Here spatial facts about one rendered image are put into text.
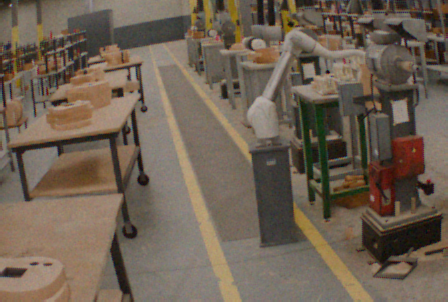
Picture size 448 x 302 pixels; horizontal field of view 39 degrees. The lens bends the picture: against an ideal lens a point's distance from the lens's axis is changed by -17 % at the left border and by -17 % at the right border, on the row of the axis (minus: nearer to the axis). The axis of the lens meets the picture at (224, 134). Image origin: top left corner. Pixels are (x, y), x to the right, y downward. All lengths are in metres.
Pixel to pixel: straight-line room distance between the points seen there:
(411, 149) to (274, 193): 1.23
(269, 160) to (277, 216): 0.40
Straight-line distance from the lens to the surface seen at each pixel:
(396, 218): 4.40
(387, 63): 4.26
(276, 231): 5.11
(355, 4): 4.69
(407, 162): 4.29
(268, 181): 5.00
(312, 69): 7.09
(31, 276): 2.08
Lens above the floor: 1.68
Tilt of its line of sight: 10 degrees down
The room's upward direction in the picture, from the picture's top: 7 degrees counter-clockwise
